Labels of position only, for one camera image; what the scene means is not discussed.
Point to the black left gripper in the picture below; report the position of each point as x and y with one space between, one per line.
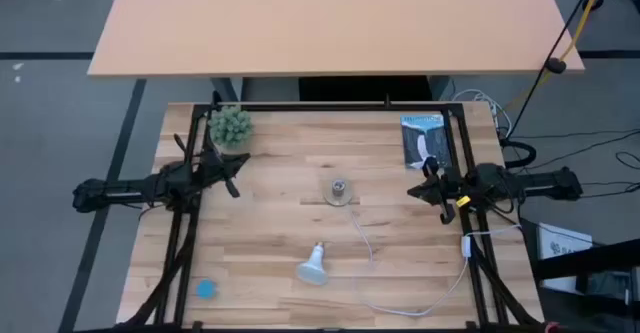
212 165

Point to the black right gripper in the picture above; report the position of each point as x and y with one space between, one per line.
450 188

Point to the wooden lamp base metal socket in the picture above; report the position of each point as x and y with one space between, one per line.
331 198

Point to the white reflector lightbulb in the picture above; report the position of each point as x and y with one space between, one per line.
312 268

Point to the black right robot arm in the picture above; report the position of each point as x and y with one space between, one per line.
545 185

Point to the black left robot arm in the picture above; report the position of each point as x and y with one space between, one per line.
125 189

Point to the green succulent in patterned pot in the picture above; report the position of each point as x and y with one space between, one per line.
230 125

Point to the yellow tag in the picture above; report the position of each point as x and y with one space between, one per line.
463 201

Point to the waterfall picture postcard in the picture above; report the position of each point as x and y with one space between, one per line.
420 138

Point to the grey desk leg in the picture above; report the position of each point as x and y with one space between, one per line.
227 89
439 87

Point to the black panel under desk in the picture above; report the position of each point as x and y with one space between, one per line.
365 89

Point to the blue round disc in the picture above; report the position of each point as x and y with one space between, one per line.
206 289

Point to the white printed box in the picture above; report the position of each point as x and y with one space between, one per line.
565 240

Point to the orange desk top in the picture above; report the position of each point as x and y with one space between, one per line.
325 23

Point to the black metal beam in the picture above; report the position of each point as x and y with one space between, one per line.
590 259

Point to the black round puck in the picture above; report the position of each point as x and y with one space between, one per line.
555 65

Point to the small red knob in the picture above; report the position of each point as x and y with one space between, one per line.
552 327

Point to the dark grey equipment box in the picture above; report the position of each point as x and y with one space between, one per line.
607 293

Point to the black round foot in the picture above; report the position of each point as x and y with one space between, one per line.
592 3

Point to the black metal table frame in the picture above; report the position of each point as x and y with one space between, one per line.
320 107

